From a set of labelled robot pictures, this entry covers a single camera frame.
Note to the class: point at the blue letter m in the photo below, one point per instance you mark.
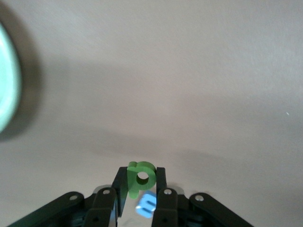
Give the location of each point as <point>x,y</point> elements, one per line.
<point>144,211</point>

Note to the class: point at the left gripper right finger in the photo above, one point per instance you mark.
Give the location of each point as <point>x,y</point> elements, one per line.
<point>166,205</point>

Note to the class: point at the green letter p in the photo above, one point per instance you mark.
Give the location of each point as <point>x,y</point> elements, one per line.
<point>132,184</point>

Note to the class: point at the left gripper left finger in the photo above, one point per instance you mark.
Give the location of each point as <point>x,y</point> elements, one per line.
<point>101,203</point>

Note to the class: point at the green plate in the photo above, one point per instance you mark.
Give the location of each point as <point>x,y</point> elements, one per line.
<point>7,82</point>

